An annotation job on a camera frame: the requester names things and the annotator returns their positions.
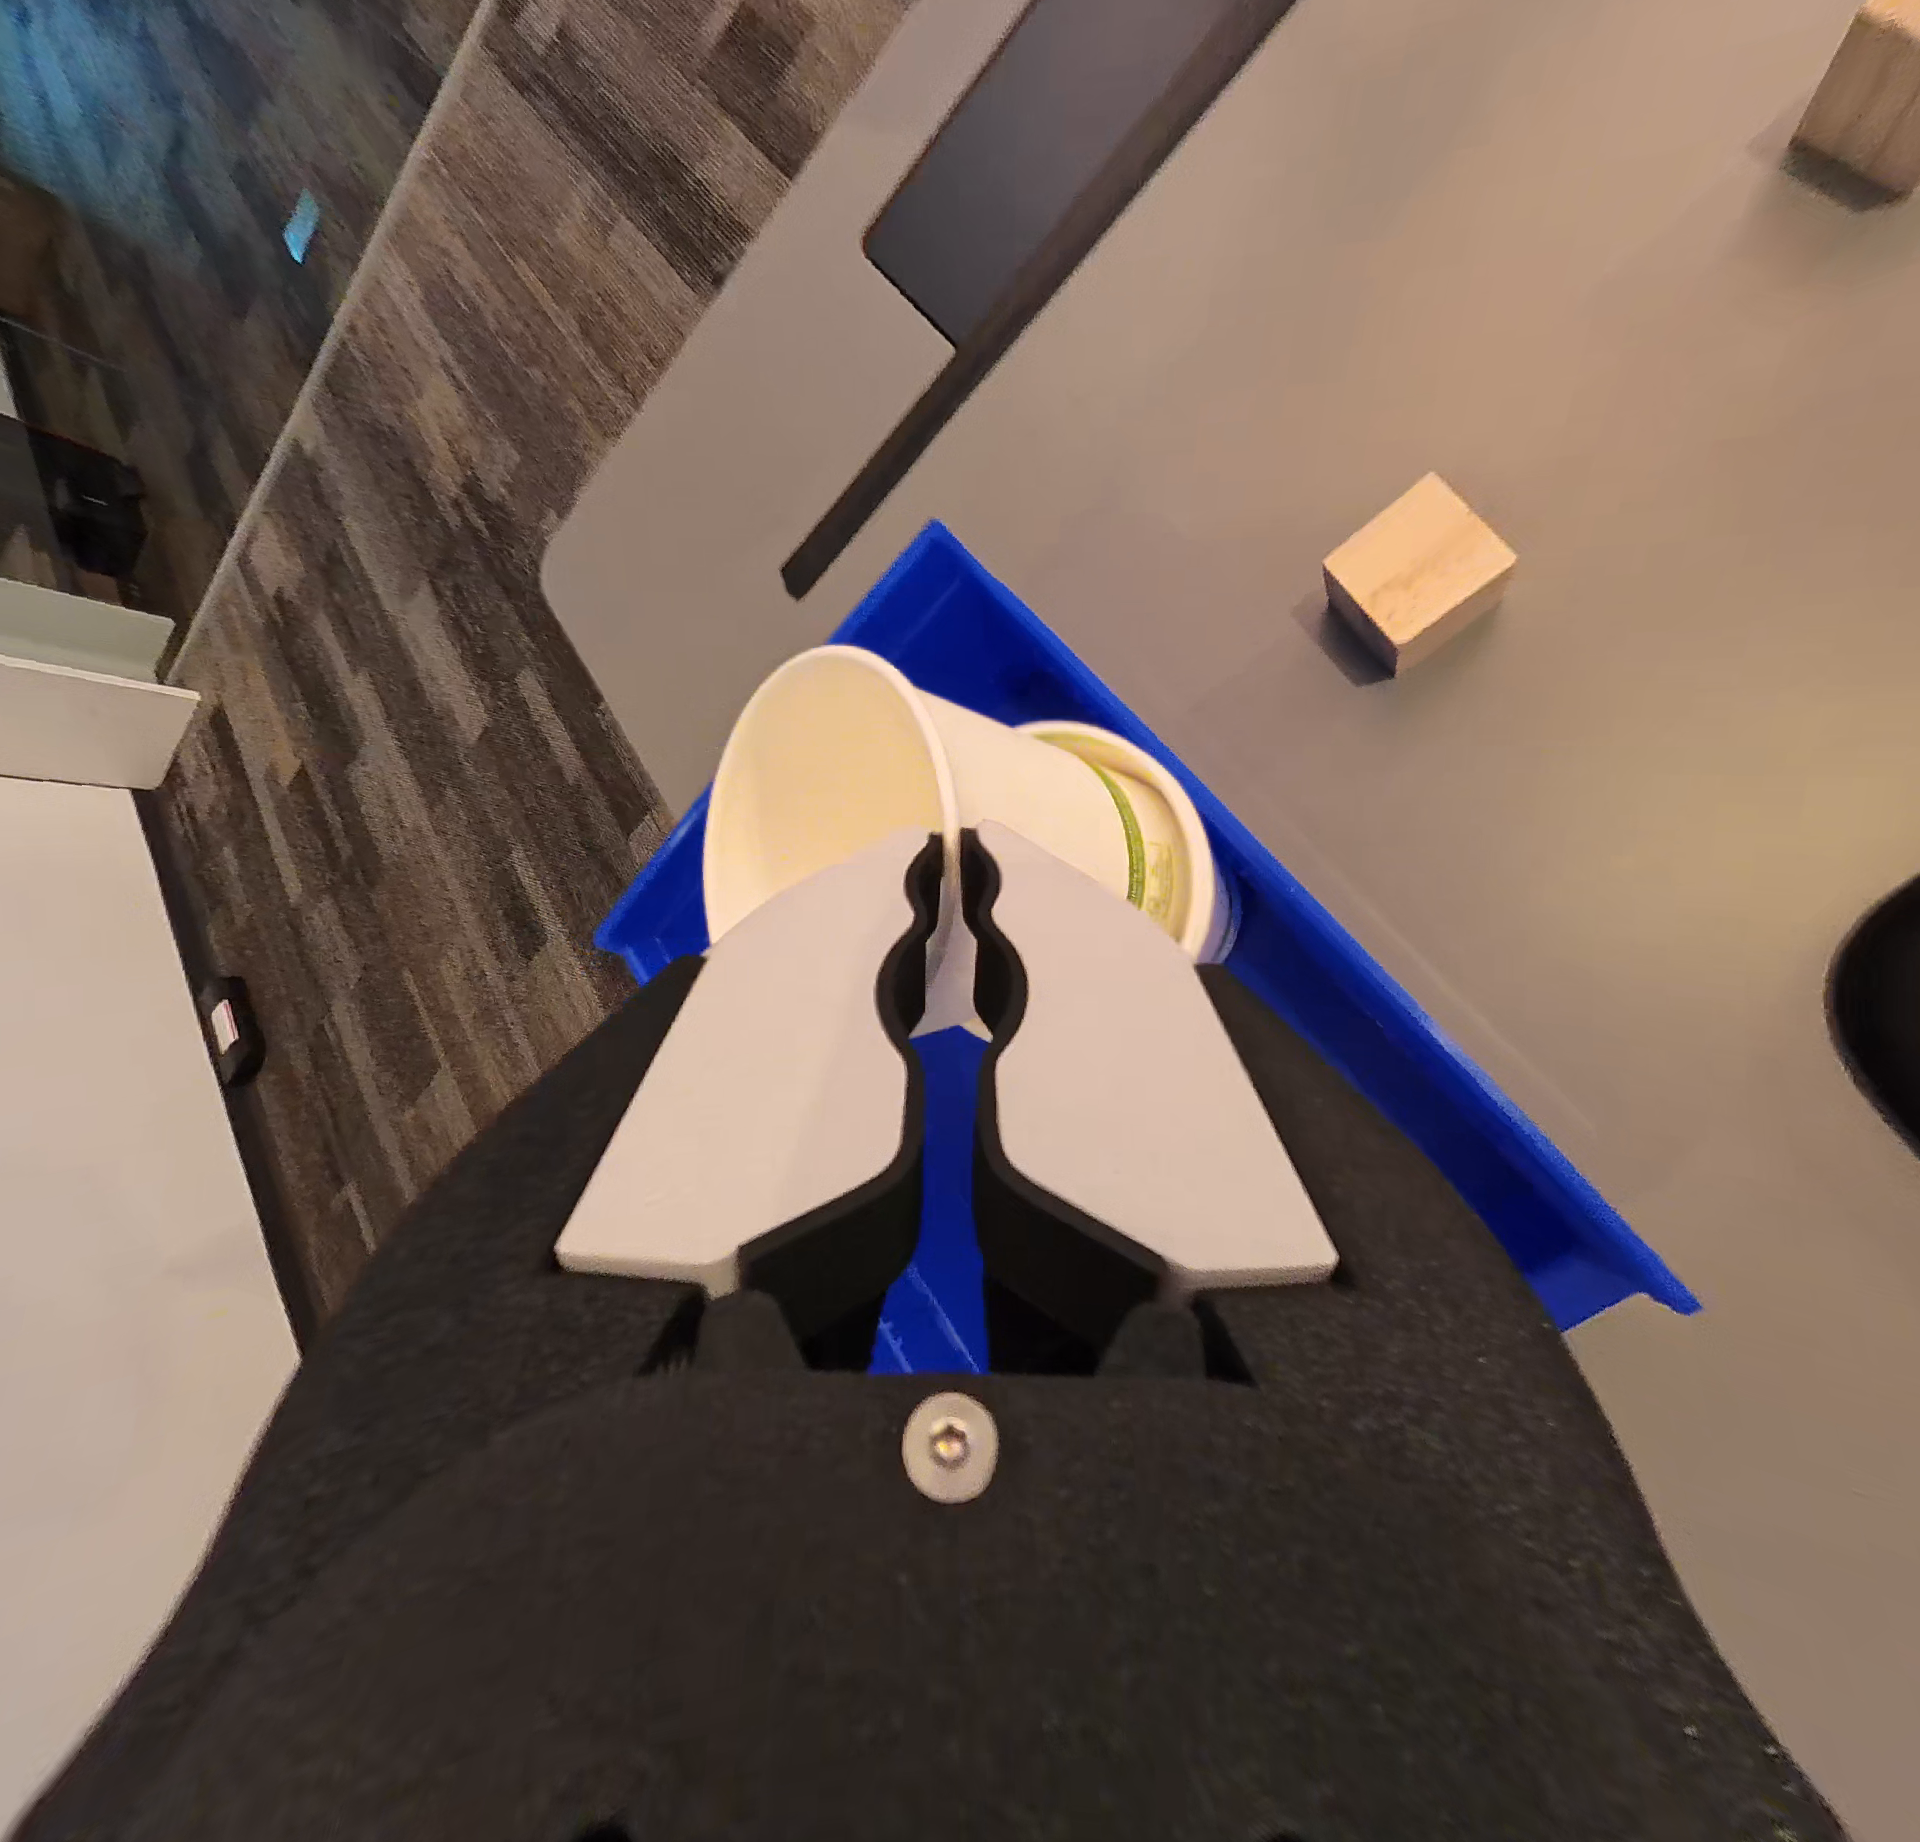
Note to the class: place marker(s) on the blue plastic bin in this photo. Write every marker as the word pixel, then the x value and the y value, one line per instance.
pixel 1350 1001

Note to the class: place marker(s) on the white furniture panel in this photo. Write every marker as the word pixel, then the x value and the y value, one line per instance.
pixel 89 1197

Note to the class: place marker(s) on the white paper cup green band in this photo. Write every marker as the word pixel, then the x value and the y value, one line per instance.
pixel 1184 838
pixel 818 778

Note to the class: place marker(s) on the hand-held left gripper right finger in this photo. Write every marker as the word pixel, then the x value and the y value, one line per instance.
pixel 1141 1122

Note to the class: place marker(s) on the small black labelled device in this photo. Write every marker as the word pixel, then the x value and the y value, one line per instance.
pixel 234 1033

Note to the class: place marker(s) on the wooden cube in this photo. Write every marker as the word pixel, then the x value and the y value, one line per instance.
pixel 1419 568
pixel 1868 87

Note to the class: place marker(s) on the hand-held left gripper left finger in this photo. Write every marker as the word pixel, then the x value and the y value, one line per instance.
pixel 752 1122

